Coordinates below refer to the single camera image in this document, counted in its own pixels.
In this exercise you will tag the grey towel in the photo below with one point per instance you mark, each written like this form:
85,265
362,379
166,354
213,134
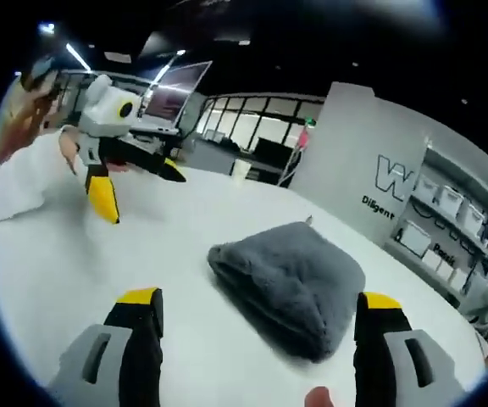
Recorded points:
286,280

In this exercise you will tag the person's left hand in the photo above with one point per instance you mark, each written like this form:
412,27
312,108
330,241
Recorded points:
69,146

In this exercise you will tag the person's right hand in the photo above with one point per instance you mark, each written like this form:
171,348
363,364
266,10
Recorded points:
319,398

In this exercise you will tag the large tilted display screen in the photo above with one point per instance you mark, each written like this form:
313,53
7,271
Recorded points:
176,95

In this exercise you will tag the white paper cup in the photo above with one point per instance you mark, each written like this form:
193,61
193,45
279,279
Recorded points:
241,170

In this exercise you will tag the white storage box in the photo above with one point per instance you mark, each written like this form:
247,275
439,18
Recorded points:
451,199
473,218
427,187
415,238

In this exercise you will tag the black monitor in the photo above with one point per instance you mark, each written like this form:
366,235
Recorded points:
273,150

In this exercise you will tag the grey storage shelf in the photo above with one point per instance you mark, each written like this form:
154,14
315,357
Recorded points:
460,237

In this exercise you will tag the white partition panel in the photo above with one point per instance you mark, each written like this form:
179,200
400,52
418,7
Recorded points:
354,165

